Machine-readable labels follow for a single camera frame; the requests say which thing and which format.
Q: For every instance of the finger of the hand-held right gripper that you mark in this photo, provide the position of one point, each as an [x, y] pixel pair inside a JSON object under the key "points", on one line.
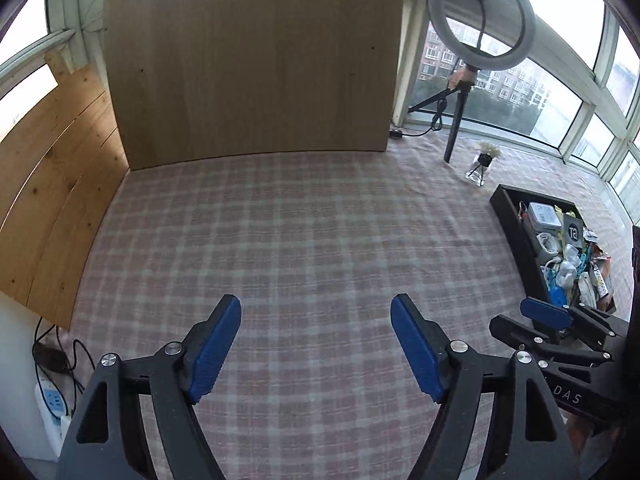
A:
{"points": [[545, 312], [520, 335]]}

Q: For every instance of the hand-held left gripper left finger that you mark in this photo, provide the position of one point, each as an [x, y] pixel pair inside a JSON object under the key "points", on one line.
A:
{"points": [[215, 350]]}

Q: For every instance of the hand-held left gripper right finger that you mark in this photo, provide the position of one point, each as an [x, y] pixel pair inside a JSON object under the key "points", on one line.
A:
{"points": [[415, 350]]}

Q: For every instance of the black storage box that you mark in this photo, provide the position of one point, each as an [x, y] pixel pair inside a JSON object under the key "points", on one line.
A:
{"points": [[515, 240]]}

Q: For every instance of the white square tin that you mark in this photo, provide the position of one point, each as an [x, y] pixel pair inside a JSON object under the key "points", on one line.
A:
{"points": [[545, 215]]}

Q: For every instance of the pink plaid tablecloth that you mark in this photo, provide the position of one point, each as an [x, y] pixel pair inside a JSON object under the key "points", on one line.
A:
{"points": [[300, 235]]}

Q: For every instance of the small vase with plant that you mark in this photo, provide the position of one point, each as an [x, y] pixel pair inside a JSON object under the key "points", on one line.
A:
{"points": [[482, 160]]}

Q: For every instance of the black power adapter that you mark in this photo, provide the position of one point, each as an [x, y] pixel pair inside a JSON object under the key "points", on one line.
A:
{"points": [[50, 357]]}

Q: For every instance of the white power strip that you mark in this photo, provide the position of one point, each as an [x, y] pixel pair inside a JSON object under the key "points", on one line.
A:
{"points": [[52, 402]]}

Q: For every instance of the glass window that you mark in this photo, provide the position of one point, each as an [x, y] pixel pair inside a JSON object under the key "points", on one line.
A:
{"points": [[22, 20], [500, 100]]}

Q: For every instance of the knotty pine side board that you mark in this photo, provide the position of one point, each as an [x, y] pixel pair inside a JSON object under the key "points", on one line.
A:
{"points": [[50, 185]]}

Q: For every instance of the light wooden back board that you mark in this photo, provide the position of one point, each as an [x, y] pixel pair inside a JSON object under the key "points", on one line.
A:
{"points": [[250, 60]]}

